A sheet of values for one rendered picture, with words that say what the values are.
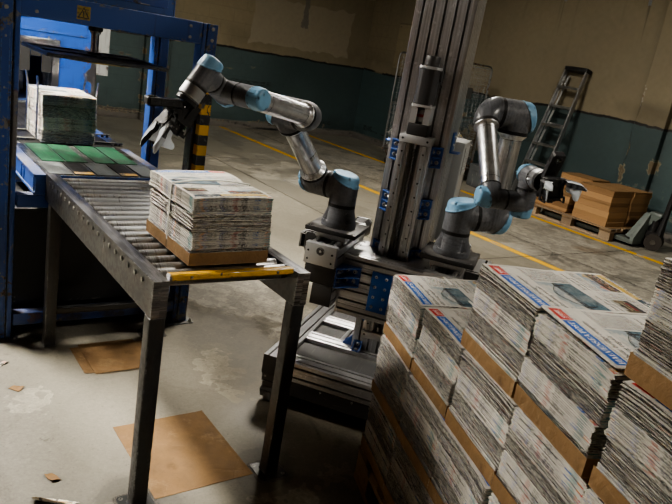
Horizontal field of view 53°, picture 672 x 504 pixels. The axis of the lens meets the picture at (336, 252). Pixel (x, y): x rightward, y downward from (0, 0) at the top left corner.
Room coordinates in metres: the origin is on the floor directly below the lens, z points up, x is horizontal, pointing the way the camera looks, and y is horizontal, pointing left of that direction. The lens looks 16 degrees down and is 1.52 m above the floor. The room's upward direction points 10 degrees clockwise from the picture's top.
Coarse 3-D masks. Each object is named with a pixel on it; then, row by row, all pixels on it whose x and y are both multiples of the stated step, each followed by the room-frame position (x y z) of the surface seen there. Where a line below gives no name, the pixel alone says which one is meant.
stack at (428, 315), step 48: (432, 288) 2.12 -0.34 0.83; (384, 336) 2.20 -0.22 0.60; (432, 336) 1.86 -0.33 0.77; (384, 384) 2.11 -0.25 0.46; (432, 384) 1.78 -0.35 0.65; (480, 384) 1.53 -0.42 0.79; (384, 432) 2.03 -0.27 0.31; (432, 432) 1.69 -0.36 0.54; (480, 432) 1.48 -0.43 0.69; (528, 432) 1.31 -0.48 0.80; (384, 480) 1.95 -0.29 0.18; (432, 480) 1.65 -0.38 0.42; (480, 480) 1.42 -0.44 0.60; (528, 480) 1.26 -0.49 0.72; (576, 480) 1.14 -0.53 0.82
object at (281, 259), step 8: (272, 248) 2.34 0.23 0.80; (272, 256) 2.26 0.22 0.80; (280, 256) 2.26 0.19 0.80; (288, 264) 2.19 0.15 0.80; (296, 264) 2.21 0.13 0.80; (296, 272) 2.13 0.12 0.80; (304, 272) 2.14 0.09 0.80; (264, 280) 2.28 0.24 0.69; (272, 280) 2.24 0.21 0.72; (280, 280) 2.20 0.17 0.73; (288, 280) 2.16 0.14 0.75; (296, 280) 2.12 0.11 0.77; (304, 280) 2.13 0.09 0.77; (272, 288) 2.23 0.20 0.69; (280, 288) 2.19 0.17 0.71; (288, 288) 2.15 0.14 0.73; (296, 288) 2.12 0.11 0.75; (304, 288) 2.14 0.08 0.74; (288, 296) 2.15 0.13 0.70; (296, 296) 2.12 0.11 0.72; (304, 296) 2.14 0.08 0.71; (296, 304) 2.12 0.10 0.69; (304, 304) 2.14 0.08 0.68
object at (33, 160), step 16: (32, 144) 3.43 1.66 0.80; (48, 144) 3.50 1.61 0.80; (16, 160) 3.17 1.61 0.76; (32, 160) 3.09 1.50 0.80; (48, 160) 3.13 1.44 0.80; (64, 160) 3.21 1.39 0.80; (80, 160) 3.25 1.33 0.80; (96, 160) 3.32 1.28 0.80; (112, 160) 3.40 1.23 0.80; (128, 160) 3.45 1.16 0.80; (144, 160) 3.56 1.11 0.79; (32, 176) 2.89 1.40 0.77; (64, 176) 2.92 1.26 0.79; (80, 176) 2.96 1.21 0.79; (96, 176) 3.01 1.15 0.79; (112, 176) 3.06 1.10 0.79; (128, 176) 3.10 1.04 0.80; (144, 176) 3.15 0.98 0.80; (32, 192) 2.85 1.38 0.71
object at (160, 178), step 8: (152, 176) 2.25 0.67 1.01; (160, 176) 2.20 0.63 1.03; (168, 176) 2.20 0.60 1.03; (176, 176) 2.22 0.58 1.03; (184, 176) 2.24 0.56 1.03; (192, 176) 2.26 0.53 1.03; (200, 176) 2.28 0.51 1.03; (208, 176) 2.30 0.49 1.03; (216, 176) 2.33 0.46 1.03; (224, 176) 2.35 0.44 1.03; (232, 176) 2.37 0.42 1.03; (152, 184) 2.25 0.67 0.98; (160, 184) 2.19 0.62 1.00; (152, 192) 2.25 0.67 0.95; (160, 192) 2.20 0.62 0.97; (152, 200) 2.25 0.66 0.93; (160, 200) 2.19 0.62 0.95; (152, 208) 2.25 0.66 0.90; (160, 208) 2.19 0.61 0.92; (152, 216) 2.25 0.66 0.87; (160, 216) 2.19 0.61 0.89; (160, 224) 2.19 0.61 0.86
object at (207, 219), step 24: (192, 192) 2.04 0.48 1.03; (216, 192) 2.09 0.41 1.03; (240, 192) 2.14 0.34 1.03; (192, 216) 1.98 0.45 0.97; (216, 216) 2.02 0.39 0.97; (240, 216) 2.08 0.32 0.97; (264, 216) 2.13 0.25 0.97; (192, 240) 1.98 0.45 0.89; (216, 240) 2.03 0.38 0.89; (240, 240) 2.08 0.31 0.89; (264, 240) 2.14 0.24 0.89
